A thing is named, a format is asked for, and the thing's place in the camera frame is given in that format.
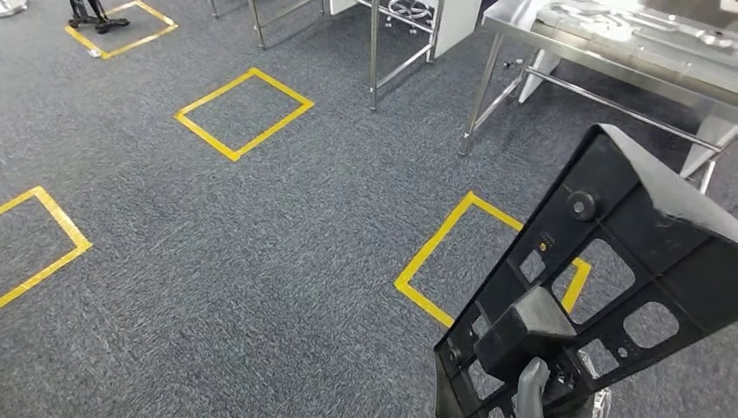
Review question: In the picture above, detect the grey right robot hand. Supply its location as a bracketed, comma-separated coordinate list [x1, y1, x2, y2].
[514, 353, 614, 418]

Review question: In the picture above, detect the black plastic frame part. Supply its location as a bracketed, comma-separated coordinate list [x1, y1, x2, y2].
[433, 122, 738, 418]

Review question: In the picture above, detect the stainless steel workbench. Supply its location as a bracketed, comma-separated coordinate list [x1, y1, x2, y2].
[458, 0, 738, 194]

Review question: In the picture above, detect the yellow floor tape square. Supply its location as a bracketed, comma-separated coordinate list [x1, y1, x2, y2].
[0, 185, 93, 310]
[173, 67, 315, 163]
[394, 191, 592, 330]

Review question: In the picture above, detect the grey stamped metal panel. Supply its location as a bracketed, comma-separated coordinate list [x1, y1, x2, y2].
[533, 0, 738, 53]

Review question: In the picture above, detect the chrome star chair base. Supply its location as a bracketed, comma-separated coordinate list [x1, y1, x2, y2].
[386, 0, 434, 29]

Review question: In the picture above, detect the black stand base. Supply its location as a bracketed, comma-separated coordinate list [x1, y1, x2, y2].
[67, 0, 131, 35]

